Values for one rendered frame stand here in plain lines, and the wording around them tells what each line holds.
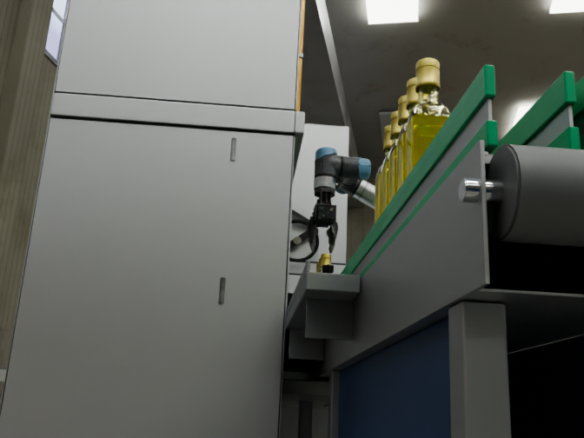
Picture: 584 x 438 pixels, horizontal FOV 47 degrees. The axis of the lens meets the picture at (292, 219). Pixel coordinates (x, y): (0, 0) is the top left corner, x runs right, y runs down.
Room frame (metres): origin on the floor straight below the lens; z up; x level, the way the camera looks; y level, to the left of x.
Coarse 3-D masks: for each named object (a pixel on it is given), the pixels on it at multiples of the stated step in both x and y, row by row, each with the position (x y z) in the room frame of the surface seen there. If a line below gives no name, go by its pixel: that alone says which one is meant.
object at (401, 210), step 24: (480, 72) 0.54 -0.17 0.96; (480, 96) 0.54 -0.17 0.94; (456, 120) 0.61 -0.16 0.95; (480, 120) 0.56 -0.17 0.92; (432, 144) 0.70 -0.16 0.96; (456, 144) 0.62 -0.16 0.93; (432, 168) 0.71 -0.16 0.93; (408, 192) 0.81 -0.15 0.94; (432, 192) 0.70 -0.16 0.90; (384, 216) 0.96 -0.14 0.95; (408, 216) 0.81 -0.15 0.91; (384, 240) 0.98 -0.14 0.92; (360, 264) 1.19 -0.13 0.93
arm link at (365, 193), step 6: (336, 180) 2.26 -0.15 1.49; (360, 180) 2.26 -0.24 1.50; (336, 186) 2.29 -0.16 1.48; (342, 186) 2.26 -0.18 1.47; (348, 186) 2.24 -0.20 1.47; (354, 186) 2.26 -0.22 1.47; (360, 186) 2.26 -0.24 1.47; (366, 186) 2.26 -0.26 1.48; (372, 186) 2.27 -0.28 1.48; (342, 192) 2.31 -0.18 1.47; (348, 192) 2.28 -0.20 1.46; (354, 192) 2.27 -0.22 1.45; (360, 192) 2.26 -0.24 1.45; (366, 192) 2.26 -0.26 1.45; (372, 192) 2.26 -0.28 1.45; (360, 198) 2.28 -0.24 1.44; (366, 198) 2.27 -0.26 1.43; (372, 198) 2.27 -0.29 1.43; (366, 204) 2.31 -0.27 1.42; (372, 204) 2.28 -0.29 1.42
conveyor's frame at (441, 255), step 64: (448, 192) 0.58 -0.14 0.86; (512, 192) 0.49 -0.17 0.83; (576, 192) 0.48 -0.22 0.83; (384, 256) 0.87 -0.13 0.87; (448, 256) 0.59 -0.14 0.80; (512, 256) 0.84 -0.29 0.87; (576, 256) 0.78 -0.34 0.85; (384, 320) 0.87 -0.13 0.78; (512, 320) 0.67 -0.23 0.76; (576, 320) 0.65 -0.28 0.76
